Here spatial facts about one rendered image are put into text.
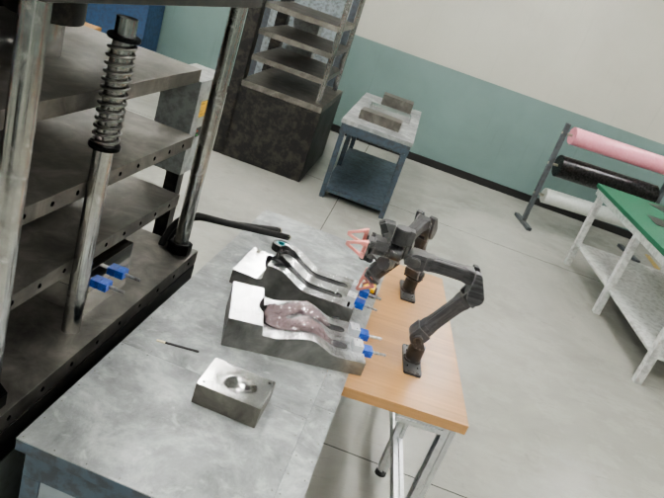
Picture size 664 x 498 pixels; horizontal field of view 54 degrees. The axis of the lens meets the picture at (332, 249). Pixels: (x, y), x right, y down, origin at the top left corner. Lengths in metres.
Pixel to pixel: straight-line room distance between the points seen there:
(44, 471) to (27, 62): 0.98
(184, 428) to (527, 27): 7.67
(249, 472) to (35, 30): 1.16
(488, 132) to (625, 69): 1.81
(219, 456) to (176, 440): 0.12
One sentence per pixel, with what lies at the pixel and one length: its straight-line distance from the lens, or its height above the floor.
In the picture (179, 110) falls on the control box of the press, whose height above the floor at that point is 1.33.
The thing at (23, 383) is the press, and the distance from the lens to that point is 1.98.
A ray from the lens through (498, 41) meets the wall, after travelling 8.89.
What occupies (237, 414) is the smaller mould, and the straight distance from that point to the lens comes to 1.94.
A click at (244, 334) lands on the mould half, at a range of 2.21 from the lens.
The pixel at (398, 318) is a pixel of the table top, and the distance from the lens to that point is 2.80.
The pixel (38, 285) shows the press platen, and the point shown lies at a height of 1.02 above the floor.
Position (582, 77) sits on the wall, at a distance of 9.06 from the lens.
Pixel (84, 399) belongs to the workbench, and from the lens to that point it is 1.92.
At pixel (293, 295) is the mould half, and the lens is 2.55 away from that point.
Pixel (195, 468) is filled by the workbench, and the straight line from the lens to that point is 1.79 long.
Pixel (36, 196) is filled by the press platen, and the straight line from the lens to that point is 1.81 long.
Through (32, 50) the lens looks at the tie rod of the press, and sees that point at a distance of 1.46.
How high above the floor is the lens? 2.03
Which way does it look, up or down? 23 degrees down
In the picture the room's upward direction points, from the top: 19 degrees clockwise
